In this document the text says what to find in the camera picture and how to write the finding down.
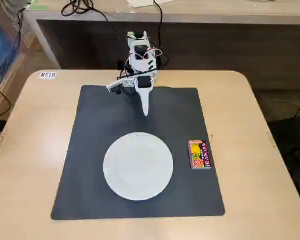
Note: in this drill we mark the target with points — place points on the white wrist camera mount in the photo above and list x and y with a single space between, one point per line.
115 87

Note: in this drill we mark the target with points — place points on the blue plastic container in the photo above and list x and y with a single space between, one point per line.
0 45

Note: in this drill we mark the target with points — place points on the dark grey mat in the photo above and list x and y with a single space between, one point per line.
90 150

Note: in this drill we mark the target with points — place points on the white paper sheet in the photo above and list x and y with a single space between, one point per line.
142 2

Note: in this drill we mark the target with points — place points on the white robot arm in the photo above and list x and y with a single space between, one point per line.
140 63

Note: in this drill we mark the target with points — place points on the green tape strip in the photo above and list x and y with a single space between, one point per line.
38 6

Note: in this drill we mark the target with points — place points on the white pointed gripper finger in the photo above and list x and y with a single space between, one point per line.
145 102

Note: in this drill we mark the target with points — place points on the white round plate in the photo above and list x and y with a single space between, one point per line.
137 167

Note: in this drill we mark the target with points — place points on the colourful candy box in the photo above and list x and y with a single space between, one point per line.
200 155

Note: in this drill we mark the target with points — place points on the black office chair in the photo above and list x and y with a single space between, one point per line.
295 140

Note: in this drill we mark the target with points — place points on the beige background bench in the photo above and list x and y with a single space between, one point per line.
215 15

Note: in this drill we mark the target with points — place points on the black table clamp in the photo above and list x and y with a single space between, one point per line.
159 62
120 65

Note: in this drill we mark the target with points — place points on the white MT18 table label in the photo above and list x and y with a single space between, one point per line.
47 75

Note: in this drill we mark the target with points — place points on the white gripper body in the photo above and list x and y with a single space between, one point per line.
143 83

